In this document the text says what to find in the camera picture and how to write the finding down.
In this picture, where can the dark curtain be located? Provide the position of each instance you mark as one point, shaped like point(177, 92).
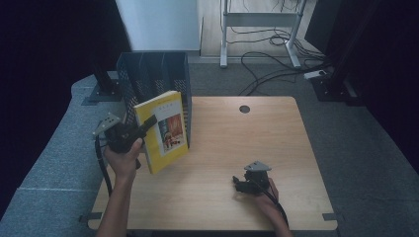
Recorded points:
point(392, 65)
point(42, 65)

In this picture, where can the white panel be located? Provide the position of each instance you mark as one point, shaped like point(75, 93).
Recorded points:
point(161, 24)

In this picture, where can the white metal desk frame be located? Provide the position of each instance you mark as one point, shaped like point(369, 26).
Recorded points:
point(260, 19)

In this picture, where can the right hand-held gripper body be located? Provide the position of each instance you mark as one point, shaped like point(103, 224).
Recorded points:
point(258, 179)

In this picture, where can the dark perforated file rack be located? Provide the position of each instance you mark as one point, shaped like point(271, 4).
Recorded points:
point(154, 72)

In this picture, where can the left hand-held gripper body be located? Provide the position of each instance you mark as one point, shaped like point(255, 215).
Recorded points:
point(120, 136)

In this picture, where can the white power strip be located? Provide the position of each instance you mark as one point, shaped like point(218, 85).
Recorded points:
point(314, 74)

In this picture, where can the person's right hand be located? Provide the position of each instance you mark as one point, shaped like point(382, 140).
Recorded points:
point(263, 199)

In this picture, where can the black metal stand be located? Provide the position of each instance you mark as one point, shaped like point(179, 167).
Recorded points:
point(104, 89)
point(336, 87)

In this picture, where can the person's left hand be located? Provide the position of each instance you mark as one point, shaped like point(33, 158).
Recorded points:
point(123, 163)

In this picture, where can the yellow book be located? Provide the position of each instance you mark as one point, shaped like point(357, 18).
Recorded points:
point(168, 131)

